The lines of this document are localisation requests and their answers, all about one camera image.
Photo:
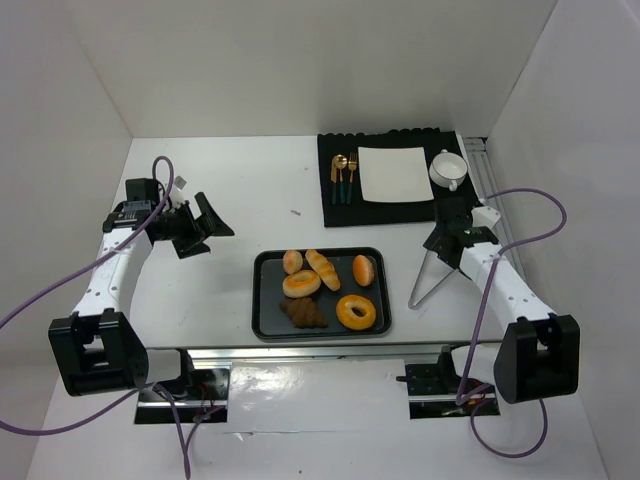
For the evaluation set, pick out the black placemat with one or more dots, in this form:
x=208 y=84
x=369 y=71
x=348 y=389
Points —
x=360 y=212

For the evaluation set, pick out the glazed donut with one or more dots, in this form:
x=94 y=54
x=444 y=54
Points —
x=301 y=284
x=356 y=312

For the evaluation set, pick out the round bun right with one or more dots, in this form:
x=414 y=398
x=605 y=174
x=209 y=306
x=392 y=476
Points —
x=363 y=270

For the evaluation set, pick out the striped long bread roll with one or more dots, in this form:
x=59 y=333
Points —
x=324 y=268

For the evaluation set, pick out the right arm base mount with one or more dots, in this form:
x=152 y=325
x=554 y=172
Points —
x=432 y=387

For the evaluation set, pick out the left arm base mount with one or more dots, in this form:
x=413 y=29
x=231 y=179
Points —
x=200 y=392

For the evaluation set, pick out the black baking tray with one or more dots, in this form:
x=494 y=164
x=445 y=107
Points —
x=268 y=321

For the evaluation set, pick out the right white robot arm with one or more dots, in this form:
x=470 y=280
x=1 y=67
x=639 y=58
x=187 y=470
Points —
x=538 y=357

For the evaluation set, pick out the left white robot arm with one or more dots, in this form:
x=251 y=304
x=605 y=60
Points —
x=96 y=347

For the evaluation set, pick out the white cup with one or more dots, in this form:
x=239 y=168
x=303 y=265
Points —
x=448 y=170

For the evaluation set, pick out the aluminium front rail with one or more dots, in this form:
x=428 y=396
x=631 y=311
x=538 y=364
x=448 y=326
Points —
x=316 y=352

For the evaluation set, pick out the glazed donut right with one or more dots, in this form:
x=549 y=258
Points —
x=356 y=312

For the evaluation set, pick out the small round bun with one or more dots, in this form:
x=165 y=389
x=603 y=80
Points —
x=292 y=261

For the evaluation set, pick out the metal tongs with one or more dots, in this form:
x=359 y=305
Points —
x=431 y=276

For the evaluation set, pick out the gold spoon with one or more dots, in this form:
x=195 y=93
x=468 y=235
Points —
x=341 y=165

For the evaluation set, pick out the chocolate croissant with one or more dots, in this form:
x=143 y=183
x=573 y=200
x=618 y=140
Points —
x=303 y=313

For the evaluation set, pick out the gold knife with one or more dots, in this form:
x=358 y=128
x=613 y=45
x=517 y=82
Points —
x=333 y=178

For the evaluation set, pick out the glazed donut left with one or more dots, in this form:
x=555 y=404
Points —
x=301 y=284

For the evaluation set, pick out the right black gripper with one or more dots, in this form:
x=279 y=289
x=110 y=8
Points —
x=445 y=248

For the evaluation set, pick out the white square plate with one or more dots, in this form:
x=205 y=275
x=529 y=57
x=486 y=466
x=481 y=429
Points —
x=397 y=175

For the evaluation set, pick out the gold fork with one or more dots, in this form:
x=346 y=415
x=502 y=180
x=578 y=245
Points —
x=352 y=167

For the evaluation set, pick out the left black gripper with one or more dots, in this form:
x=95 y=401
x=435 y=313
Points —
x=191 y=230

